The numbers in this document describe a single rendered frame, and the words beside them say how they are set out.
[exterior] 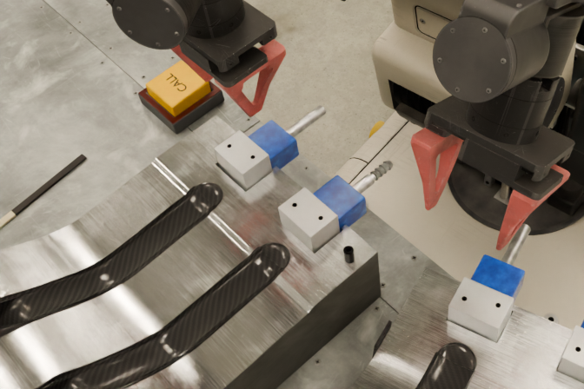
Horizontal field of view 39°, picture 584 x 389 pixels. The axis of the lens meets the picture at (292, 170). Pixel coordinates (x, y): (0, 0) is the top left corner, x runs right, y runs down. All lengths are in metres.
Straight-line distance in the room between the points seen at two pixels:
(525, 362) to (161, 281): 0.36
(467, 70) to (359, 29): 1.77
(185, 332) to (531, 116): 0.39
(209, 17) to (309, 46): 1.59
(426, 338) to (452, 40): 0.35
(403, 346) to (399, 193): 0.82
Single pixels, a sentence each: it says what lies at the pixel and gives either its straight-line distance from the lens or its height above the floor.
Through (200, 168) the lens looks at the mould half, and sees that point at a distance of 0.91.
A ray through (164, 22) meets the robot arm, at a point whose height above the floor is 1.19.
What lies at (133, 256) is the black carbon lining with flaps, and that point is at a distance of 0.88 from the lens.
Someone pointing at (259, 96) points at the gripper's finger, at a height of 1.03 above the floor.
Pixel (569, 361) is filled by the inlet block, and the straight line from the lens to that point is 0.79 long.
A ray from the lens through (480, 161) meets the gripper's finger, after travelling 0.65.
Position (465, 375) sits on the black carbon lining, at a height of 0.85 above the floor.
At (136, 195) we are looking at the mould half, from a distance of 0.91.
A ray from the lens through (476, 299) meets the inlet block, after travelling 0.80.
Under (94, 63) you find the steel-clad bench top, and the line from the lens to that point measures 1.20.
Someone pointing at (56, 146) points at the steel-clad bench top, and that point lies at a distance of 1.11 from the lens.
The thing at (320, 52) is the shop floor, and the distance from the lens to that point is 2.27.
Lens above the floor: 1.59
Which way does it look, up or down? 52 degrees down
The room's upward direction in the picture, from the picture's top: 11 degrees counter-clockwise
